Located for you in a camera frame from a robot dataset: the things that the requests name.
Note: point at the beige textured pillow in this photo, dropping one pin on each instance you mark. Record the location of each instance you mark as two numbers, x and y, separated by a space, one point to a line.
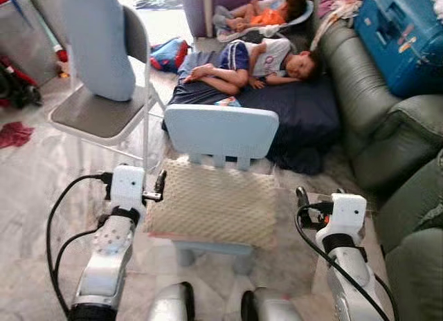
214 203

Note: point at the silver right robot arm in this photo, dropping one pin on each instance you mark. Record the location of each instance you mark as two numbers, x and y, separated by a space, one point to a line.
353 272

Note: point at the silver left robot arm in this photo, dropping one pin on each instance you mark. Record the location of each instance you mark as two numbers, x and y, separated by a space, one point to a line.
107 259

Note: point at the green leather sofa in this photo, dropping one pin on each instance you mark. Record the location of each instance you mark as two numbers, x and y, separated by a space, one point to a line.
387 141

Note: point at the navy blue floor mattress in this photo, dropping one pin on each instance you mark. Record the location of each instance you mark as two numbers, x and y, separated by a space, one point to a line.
304 120

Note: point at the small light blue plastic chair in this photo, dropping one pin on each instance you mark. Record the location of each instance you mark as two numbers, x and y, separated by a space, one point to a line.
221 131

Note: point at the silver right robot leg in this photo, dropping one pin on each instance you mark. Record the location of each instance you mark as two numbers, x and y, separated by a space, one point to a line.
270 307

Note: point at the silver robot leg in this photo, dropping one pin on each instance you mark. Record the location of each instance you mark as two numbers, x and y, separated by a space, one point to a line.
270 307
173 304

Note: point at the small colourful booklet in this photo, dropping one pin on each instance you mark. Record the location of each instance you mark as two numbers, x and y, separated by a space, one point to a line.
227 102

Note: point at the silver left robot leg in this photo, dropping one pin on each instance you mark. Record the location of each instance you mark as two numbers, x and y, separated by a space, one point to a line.
173 304

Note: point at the blue and red backpack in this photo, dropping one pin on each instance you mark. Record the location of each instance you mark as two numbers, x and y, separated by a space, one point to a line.
167 54

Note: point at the sleeping boy white navy shirt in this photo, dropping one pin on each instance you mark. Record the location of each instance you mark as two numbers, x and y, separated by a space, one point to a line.
270 58

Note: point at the red cloth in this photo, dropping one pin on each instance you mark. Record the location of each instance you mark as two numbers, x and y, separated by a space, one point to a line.
15 134

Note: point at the light blue cushion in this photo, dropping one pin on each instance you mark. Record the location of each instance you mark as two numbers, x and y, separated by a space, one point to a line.
97 37

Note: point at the blue hard suitcase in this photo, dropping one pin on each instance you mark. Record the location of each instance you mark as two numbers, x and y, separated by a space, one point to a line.
401 37

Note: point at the black and red stroller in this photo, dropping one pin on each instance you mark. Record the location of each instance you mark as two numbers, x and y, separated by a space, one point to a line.
17 82

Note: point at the light blue baby bouncer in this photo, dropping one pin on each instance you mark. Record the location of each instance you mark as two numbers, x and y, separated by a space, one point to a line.
301 20

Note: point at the purple armchair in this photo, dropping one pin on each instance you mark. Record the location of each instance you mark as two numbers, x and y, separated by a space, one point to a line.
197 10

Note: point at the pile of clothes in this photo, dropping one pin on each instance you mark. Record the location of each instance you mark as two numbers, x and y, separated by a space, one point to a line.
336 13

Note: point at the child in orange shirt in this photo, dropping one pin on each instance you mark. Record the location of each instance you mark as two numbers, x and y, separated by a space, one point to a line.
266 16

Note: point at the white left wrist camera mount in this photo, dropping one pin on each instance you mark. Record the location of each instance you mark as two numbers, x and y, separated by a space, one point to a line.
128 186

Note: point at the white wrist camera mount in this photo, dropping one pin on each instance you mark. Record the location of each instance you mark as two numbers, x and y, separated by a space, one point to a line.
345 217
128 186

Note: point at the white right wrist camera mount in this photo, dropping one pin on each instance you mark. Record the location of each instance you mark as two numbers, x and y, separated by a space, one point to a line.
345 217

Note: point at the grey folding chair white frame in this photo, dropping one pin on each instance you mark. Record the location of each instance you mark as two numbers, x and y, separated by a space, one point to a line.
97 113

